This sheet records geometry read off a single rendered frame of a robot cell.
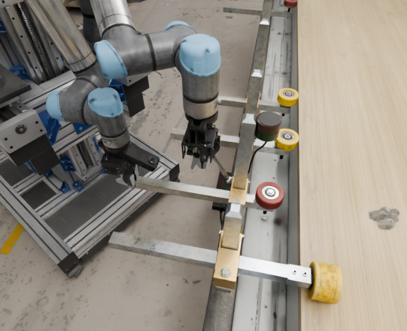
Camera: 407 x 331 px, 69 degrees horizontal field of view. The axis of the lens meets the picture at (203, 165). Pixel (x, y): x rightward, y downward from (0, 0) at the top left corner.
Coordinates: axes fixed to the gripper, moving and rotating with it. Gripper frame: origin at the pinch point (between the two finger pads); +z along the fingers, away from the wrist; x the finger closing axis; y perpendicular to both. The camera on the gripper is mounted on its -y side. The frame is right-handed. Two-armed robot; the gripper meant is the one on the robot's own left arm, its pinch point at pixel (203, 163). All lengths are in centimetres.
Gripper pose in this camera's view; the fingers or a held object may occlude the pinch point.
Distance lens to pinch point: 81.9
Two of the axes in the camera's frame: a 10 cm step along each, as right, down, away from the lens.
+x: 9.8, 1.5, -1.4
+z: 0.0, 6.6, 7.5
